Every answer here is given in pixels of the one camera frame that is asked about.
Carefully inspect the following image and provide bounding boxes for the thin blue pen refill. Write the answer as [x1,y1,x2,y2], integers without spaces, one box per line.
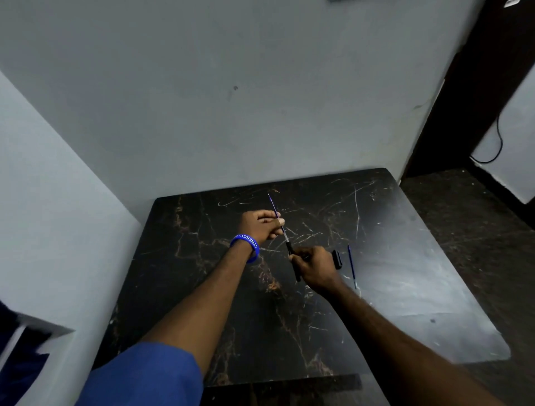
[347,244,359,290]
[267,193,290,244]

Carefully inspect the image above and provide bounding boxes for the person's left forearm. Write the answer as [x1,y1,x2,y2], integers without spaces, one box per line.
[140,243,256,377]

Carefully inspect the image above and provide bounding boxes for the person's right forearm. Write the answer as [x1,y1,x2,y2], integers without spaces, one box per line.
[328,281,507,406]

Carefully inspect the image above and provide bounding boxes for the black cable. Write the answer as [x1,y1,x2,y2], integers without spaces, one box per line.
[470,112,504,165]

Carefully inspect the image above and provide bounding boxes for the dark blue cloth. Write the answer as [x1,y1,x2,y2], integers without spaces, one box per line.
[0,300,51,406]

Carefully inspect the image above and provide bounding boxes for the blue rubber wristband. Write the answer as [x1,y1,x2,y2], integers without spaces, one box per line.
[229,234,261,265]

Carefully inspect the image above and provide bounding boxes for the person's right hand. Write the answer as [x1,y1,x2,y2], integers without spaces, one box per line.
[289,245,346,296]

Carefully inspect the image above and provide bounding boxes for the black pen barrel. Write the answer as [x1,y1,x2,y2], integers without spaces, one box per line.
[285,240,302,282]

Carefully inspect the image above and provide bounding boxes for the person's left hand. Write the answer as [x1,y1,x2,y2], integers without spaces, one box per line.
[238,210,285,246]

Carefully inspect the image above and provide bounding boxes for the blue shirt sleeve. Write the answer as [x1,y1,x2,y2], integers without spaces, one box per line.
[75,342,205,406]

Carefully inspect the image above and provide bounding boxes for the dark wooden door frame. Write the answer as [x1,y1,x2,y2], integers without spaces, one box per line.
[402,0,535,181]

